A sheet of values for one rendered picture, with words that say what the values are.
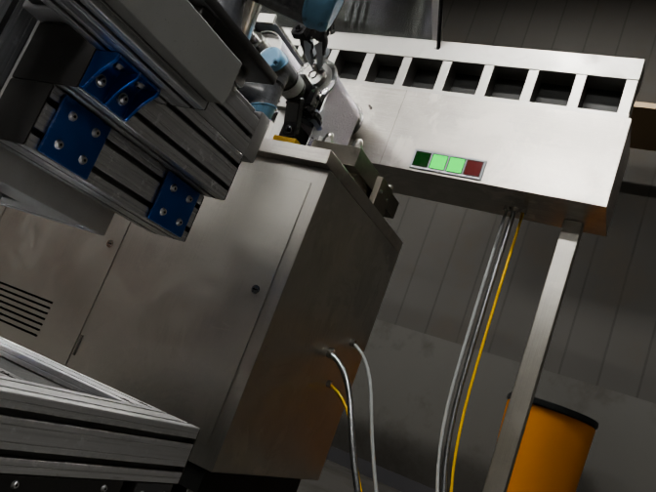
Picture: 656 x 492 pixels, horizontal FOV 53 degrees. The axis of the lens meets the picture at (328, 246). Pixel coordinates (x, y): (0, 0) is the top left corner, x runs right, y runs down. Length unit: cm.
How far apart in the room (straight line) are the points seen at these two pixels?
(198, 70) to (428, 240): 345
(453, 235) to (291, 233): 269
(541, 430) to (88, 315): 205
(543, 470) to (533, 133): 156
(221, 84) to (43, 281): 120
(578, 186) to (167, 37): 152
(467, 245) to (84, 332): 280
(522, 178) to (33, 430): 166
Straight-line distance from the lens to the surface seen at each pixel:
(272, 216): 164
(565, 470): 320
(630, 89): 229
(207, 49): 90
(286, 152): 167
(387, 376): 407
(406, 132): 232
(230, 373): 157
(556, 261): 221
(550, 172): 215
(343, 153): 191
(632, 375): 388
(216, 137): 111
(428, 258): 420
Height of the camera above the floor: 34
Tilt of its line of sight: 12 degrees up
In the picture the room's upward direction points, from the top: 21 degrees clockwise
